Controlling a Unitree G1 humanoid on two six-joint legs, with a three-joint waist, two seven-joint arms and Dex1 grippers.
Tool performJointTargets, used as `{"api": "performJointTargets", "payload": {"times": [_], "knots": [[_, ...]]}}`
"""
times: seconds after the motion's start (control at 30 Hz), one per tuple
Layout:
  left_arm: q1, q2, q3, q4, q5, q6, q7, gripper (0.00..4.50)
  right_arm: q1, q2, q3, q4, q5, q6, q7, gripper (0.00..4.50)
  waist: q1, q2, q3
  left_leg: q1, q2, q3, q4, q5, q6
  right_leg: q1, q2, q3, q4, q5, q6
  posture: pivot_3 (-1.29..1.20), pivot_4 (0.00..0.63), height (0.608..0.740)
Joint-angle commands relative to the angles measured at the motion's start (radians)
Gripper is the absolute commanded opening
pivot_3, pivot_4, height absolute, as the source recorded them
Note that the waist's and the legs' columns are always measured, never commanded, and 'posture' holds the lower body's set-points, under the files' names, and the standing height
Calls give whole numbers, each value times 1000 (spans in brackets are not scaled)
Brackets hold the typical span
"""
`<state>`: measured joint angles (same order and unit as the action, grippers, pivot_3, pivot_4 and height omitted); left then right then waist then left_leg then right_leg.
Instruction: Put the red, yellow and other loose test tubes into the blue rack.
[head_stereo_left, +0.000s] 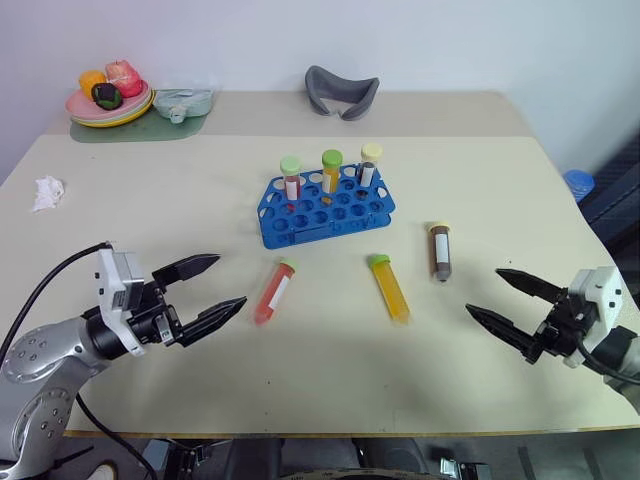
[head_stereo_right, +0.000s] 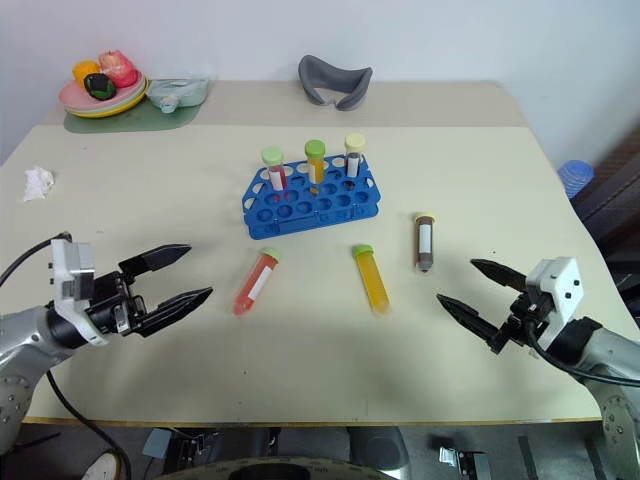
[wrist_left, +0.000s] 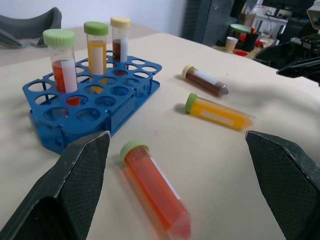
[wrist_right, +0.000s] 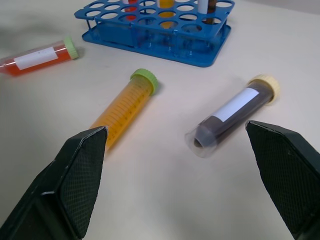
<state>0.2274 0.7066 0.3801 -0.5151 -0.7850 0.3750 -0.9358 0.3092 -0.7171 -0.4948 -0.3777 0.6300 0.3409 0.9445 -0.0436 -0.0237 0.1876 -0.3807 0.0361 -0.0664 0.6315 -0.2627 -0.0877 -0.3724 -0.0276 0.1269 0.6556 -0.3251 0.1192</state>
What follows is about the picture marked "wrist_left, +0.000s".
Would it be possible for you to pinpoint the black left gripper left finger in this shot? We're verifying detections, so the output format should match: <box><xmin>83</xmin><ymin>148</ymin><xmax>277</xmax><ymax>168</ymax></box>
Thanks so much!
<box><xmin>0</xmin><ymin>130</ymin><xmax>111</xmax><ymax>240</ymax></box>

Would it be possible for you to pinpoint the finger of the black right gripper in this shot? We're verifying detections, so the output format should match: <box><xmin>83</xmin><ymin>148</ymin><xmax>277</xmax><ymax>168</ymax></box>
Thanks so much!
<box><xmin>276</xmin><ymin>56</ymin><xmax>320</xmax><ymax>87</ymax></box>
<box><xmin>253</xmin><ymin>41</ymin><xmax>310</xmax><ymax>71</ymax></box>

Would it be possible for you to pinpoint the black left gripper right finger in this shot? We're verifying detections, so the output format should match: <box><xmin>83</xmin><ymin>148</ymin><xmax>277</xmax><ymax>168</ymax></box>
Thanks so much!
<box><xmin>245</xmin><ymin>129</ymin><xmax>320</xmax><ymax>240</ymax></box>

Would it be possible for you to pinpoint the brown liquid tube cream cap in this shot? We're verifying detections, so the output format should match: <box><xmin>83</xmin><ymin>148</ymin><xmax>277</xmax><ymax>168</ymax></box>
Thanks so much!
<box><xmin>110</xmin><ymin>16</ymin><xmax>132</xmax><ymax>76</ymax></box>
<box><xmin>181</xmin><ymin>64</ymin><xmax>230</xmax><ymax>97</ymax></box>

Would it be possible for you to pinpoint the red liquid tube green cap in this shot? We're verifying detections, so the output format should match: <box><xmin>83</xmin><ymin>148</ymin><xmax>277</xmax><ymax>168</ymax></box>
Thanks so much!
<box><xmin>42</xmin><ymin>28</ymin><xmax>81</xmax><ymax>107</ymax></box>
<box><xmin>119</xmin><ymin>139</ymin><xmax>193</xmax><ymax>240</ymax></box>

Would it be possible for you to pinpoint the yellow liquid tube green cap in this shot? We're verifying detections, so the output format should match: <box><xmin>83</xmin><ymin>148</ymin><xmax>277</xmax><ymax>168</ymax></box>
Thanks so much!
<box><xmin>184</xmin><ymin>92</ymin><xmax>257</xmax><ymax>131</ymax></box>
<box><xmin>83</xmin><ymin>21</ymin><xmax>109</xmax><ymax>95</ymax></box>

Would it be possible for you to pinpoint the blue tube rack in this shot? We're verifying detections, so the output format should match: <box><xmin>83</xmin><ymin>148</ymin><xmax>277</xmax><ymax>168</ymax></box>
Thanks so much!
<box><xmin>21</xmin><ymin>49</ymin><xmax>163</xmax><ymax>155</ymax></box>

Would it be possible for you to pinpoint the black pen holder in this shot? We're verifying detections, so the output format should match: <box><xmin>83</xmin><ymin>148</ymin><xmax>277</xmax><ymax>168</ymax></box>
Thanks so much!
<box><xmin>243</xmin><ymin>32</ymin><xmax>260</xmax><ymax>52</ymax></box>

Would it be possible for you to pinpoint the green round stool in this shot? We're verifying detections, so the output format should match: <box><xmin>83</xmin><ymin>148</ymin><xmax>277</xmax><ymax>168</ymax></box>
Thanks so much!
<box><xmin>229</xmin><ymin>23</ymin><xmax>252</xmax><ymax>34</ymax></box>

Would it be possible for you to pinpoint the white paper cup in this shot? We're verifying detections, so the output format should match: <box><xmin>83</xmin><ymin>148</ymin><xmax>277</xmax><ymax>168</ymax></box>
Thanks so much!
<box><xmin>225</xmin><ymin>36</ymin><xmax>239</xmax><ymax>53</ymax></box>

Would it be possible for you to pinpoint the dark grey cabinet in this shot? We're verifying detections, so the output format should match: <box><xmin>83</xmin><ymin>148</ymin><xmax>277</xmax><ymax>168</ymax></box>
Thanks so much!
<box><xmin>181</xmin><ymin>0</ymin><xmax>241</xmax><ymax>47</ymax></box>

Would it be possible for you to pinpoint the grey office chair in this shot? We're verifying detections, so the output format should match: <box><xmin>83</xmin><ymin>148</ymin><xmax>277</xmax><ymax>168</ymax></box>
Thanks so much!
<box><xmin>0</xmin><ymin>6</ymin><xmax>63</xmax><ymax>48</ymax></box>

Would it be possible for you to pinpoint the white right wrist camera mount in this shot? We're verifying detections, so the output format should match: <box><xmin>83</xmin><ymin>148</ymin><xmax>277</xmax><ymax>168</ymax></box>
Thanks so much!
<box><xmin>306</xmin><ymin>2</ymin><xmax>320</xmax><ymax>30</ymax></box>

